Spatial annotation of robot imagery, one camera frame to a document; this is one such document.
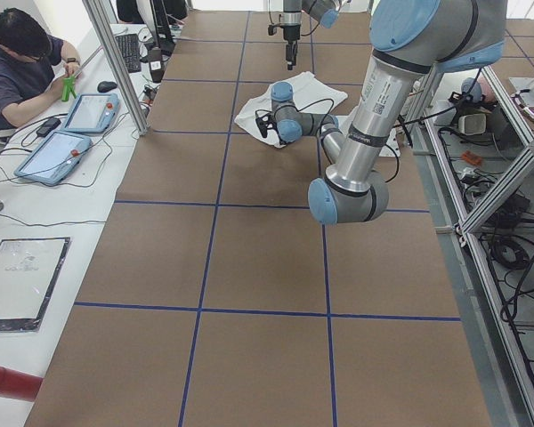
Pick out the black power adapter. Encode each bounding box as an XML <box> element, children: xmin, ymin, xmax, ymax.
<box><xmin>36</xmin><ymin>117</ymin><xmax>61</xmax><ymax>138</ymax></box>

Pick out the left black braided cable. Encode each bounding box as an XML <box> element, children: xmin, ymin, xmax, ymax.
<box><xmin>254</xmin><ymin>98</ymin><xmax>415</xmax><ymax>183</ymax></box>

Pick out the black computer mouse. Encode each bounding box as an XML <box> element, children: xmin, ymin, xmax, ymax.
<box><xmin>97</xmin><ymin>81</ymin><xmax>117</xmax><ymax>93</ymax></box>

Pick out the lower blue teach pendant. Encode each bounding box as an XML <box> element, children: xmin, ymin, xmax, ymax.
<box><xmin>14</xmin><ymin>131</ymin><xmax>93</xmax><ymax>186</ymax></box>

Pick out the red bottle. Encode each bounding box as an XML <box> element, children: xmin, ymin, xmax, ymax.
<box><xmin>0</xmin><ymin>366</ymin><xmax>43</xmax><ymax>402</ymax></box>

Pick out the aluminium frame post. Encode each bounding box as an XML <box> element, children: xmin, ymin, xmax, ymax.
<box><xmin>82</xmin><ymin>0</ymin><xmax>149</xmax><ymax>136</ymax></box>

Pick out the silver foil tray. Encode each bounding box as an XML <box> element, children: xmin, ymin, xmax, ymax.
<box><xmin>0</xmin><ymin>237</ymin><xmax>70</xmax><ymax>334</ymax></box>

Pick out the white long-sleeve printed shirt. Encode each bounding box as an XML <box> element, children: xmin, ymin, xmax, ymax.
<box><xmin>234</xmin><ymin>72</ymin><xmax>348</xmax><ymax>149</ymax></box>

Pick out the blue teach pendant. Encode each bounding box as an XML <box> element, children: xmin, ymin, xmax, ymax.
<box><xmin>61</xmin><ymin>93</ymin><xmax>120</xmax><ymax>134</ymax></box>
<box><xmin>14</xmin><ymin>131</ymin><xmax>93</xmax><ymax>186</ymax></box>

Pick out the upper blue teach pendant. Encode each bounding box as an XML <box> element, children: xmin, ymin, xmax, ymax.
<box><xmin>61</xmin><ymin>93</ymin><xmax>120</xmax><ymax>134</ymax></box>

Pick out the seated person in grey shirt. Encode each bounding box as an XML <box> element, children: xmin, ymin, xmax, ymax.
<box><xmin>0</xmin><ymin>8</ymin><xmax>81</xmax><ymax>130</ymax></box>

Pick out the black keyboard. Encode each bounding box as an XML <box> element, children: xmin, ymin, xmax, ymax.
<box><xmin>115</xmin><ymin>34</ymin><xmax>142</xmax><ymax>73</ymax></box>

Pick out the white pedestal column base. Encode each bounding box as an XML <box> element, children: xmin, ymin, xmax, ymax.
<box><xmin>337</xmin><ymin>107</ymin><xmax>401</xmax><ymax>157</ymax></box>

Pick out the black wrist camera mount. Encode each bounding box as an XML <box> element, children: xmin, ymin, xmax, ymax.
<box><xmin>255</xmin><ymin>114</ymin><xmax>272</xmax><ymax>139</ymax></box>
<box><xmin>268</xmin><ymin>23</ymin><xmax>284</xmax><ymax>36</ymax></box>

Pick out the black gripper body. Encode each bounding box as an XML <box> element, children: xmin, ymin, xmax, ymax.
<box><xmin>284</xmin><ymin>25</ymin><xmax>299</xmax><ymax>62</ymax></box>

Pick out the black computer monitor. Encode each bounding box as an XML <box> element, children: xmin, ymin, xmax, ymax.
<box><xmin>136</xmin><ymin>0</ymin><xmax>175</xmax><ymax>57</ymax></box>

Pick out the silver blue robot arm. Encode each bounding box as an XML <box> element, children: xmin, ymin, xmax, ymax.
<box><xmin>256</xmin><ymin>0</ymin><xmax>507</xmax><ymax>225</ymax></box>
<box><xmin>268</xmin><ymin>0</ymin><xmax>348</xmax><ymax>70</ymax></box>

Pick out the green plastic tool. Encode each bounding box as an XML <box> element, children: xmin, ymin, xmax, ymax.
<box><xmin>61</xmin><ymin>76</ymin><xmax>77</xmax><ymax>102</ymax></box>

